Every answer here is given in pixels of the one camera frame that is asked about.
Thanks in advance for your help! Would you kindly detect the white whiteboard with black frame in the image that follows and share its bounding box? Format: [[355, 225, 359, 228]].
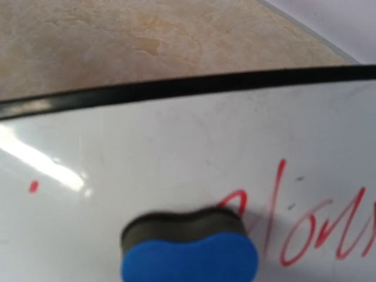
[[1, 65, 375, 281]]

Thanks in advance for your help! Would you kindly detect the blue whiteboard eraser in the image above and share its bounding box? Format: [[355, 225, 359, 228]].
[[120, 206, 259, 282]]

